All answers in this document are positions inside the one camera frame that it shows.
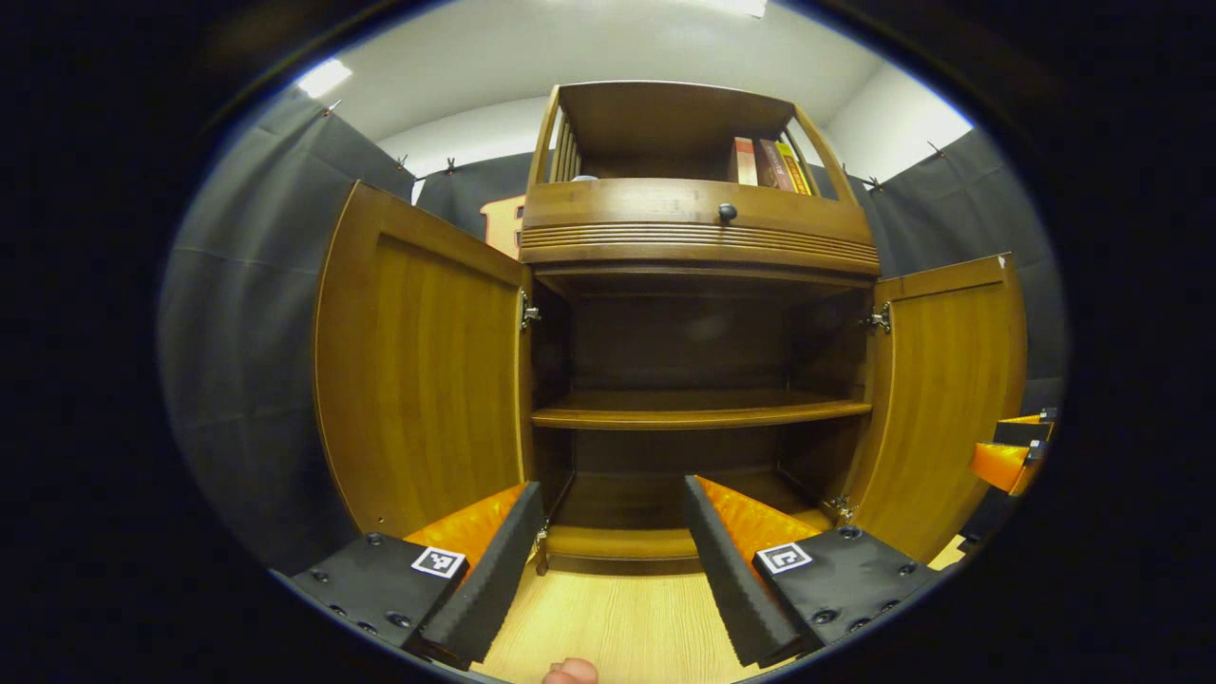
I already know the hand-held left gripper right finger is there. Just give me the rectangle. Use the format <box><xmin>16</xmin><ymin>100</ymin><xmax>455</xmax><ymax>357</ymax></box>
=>
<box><xmin>682</xmin><ymin>475</ymin><xmax>951</xmax><ymax>670</ymax></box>

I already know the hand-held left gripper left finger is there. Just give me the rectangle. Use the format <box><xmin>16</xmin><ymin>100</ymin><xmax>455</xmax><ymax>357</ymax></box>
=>
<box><xmin>290</xmin><ymin>481</ymin><xmax>548</xmax><ymax>670</ymax></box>

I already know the wooden cabinet drawer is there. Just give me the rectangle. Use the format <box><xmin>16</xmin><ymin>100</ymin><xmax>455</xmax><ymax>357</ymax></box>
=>
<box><xmin>522</xmin><ymin>179</ymin><xmax>873</xmax><ymax>250</ymax></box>

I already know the wooden inner shelf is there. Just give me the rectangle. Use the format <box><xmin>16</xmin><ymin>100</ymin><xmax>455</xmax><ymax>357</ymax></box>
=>
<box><xmin>530</xmin><ymin>389</ymin><xmax>873</xmax><ymax>431</ymax></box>

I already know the black backdrop cloth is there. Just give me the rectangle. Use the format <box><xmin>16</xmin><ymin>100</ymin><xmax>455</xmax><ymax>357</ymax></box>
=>
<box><xmin>160</xmin><ymin>85</ymin><xmax>1067</xmax><ymax>571</ymax></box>

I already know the yellow book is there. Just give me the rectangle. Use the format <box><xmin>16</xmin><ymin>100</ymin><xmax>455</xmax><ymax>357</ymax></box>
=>
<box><xmin>774</xmin><ymin>141</ymin><xmax>814</xmax><ymax>197</ymax></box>

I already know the small ceiling light panel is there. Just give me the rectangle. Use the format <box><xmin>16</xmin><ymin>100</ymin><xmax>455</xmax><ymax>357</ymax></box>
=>
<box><xmin>296</xmin><ymin>59</ymin><xmax>353</xmax><ymax>100</ymax></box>

